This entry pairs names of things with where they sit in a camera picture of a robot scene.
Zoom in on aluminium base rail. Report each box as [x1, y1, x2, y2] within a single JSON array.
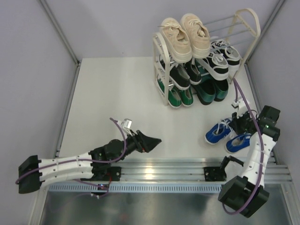
[[53, 157, 293, 182]]

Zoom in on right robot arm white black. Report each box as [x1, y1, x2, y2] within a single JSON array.
[[218, 105, 280, 218]]

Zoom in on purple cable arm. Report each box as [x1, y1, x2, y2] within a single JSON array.
[[222, 79, 264, 216], [15, 117, 128, 186]]

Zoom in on blue canvas sneaker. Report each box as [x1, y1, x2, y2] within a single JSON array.
[[225, 133, 251, 154], [204, 118, 235, 145]]

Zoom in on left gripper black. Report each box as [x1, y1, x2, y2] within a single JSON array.
[[113, 130, 161, 163]]

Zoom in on black canvas sneaker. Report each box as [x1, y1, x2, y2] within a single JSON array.
[[184, 60, 202, 85], [169, 57, 190, 90]]

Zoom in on green loafer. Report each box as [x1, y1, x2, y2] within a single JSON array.
[[214, 80, 229, 102], [192, 67, 216, 105]]

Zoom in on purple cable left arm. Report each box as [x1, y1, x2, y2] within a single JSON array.
[[15, 117, 128, 186]]

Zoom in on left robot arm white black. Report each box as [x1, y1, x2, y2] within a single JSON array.
[[15, 130, 162, 194]]

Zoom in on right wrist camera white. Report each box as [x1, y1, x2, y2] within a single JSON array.
[[232, 97, 248, 118]]

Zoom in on cream shoe rack metal bars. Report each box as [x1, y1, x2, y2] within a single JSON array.
[[152, 8, 261, 105]]

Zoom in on perforated cable duct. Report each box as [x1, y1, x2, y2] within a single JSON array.
[[49, 183, 221, 194]]

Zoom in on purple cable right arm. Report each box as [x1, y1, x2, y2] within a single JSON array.
[[222, 79, 264, 216]]

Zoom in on beige sneaker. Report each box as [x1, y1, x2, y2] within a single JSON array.
[[159, 17, 192, 63], [180, 13, 210, 59]]

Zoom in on black white sneaker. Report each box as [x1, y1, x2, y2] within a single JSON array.
[[195, 52, 229, 81], [211, 39, 241, 73]]

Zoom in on green canvas sneaker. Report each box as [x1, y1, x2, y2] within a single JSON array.
[[179, 88, 194, 107], [157, 75, 182, 108]]

